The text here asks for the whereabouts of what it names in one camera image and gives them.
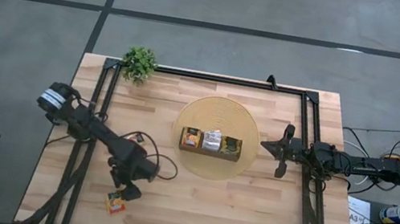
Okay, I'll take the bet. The small black bracket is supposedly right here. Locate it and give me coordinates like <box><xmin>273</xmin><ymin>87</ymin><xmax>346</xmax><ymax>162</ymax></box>
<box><xmin>264</xmin><ymin>73</ymin><xmax>281</xmax><ymax>92</ymax></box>

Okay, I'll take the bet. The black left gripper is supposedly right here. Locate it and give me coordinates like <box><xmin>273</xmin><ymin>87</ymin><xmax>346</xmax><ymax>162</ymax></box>
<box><xmin>102</xmin><ymin>141</ymin><xmax>163</xmax><ymax>206</ymax></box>

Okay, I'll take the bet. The red orange tea bag packet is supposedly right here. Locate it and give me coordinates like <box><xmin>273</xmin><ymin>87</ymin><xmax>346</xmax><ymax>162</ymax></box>
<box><xmin>125</xmin><ymin>130</ymin><xmax>148</xmax><ymax>147</ymax></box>
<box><xmin>102</xmin><ymin>189</ymin><xmax>129</xmax><ymax>218</ymax></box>
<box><xmin>181</xmin><ymin>125</ymin><xmax>204</xmax><ymax>149</ymax></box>

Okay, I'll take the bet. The round woven straw placemat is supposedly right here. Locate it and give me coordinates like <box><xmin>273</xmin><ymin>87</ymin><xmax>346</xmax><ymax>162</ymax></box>
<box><xmin>165</xmin><ymin>89</ymin><xmax>267</xmax><ymax>189</ymax></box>

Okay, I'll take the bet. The green plant in white pot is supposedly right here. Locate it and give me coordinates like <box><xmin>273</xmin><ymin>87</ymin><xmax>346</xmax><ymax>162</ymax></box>
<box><xmin>118</xmin><ymin>43</ymin><xmax>161</xmax><ymax>89</ymax></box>

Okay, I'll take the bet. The black left wrist camera cable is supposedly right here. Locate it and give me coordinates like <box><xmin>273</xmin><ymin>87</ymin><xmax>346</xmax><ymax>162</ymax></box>
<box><xmin>112</xmin><ymin>127</ymin><xmax>185</xmax><ymax>183</ymax></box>

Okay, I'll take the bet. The black aluminium rig frame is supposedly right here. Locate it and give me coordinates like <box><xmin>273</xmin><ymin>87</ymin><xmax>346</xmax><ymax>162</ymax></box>
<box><xmin>14</xmin><ymin>45</ymin><xmax>384</xmax><ymax>224</ymax></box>

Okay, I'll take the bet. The brown wooden tea box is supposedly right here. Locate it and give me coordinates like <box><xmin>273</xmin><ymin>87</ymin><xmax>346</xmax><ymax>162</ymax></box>
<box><xmin>177</xmin><ymin>124</ymin><xmax>245</xmax><ymax>164</ymax></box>

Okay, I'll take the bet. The white paper sheet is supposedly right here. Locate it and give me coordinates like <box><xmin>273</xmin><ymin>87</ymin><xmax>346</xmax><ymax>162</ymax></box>
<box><xmin>342</xmin><ymin>195</ymin><xmax>379</xmax><ymax>224</ymax></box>

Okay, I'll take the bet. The green tea bag packet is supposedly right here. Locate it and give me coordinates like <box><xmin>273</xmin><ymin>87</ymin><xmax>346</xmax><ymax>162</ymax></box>
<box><xmin>219</xmin><ymin>135</ymin><xmax>244</xmax><ymax>160</ymax></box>

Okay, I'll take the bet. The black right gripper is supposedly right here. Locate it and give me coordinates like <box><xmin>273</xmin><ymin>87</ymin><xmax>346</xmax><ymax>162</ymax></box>
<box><xmin>255</xmin><ymin>119</ymin><xmax>320</xmax><ymax>185</ymax></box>

